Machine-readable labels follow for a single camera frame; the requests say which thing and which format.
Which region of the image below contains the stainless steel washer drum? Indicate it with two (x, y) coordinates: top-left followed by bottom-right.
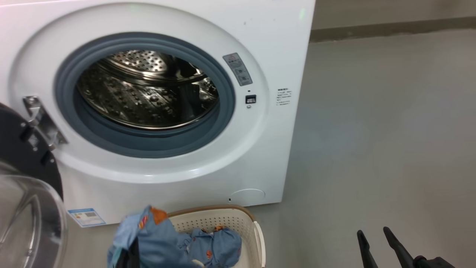
(76, 50), (220, 131)

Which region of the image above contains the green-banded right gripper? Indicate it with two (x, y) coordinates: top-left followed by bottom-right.
(357, 227), (456, 268)

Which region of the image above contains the black-rimmed glass washer door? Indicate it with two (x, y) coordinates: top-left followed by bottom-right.
(0, 102), (68, 268)

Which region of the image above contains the round drain filter cover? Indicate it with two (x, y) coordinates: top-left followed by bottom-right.
(229, 188), (266, 205)

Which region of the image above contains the grey warning label sticker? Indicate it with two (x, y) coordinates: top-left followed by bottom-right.
(222, 52), (254, 87)

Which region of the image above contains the white front-load washing machine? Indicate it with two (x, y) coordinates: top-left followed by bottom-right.
(0, 0), (316, 228)

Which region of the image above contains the blue energy label sticker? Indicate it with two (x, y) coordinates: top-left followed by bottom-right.
(68, 208), (107, 228)

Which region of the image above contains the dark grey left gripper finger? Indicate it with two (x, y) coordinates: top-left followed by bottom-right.
(126, 238), (140, 268)

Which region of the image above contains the cream perforated laundry basket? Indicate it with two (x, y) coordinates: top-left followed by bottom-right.
(165, 205), (267, 268)

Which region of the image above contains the blue garment with orange print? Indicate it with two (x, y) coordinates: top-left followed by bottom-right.
(107, 205), (242, 268)

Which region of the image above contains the grey rubber door gasket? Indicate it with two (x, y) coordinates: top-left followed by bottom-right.
(54, 32), (236, 159)

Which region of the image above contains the metal door hinge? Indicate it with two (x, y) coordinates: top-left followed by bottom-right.
(22, 96), (68, 150)

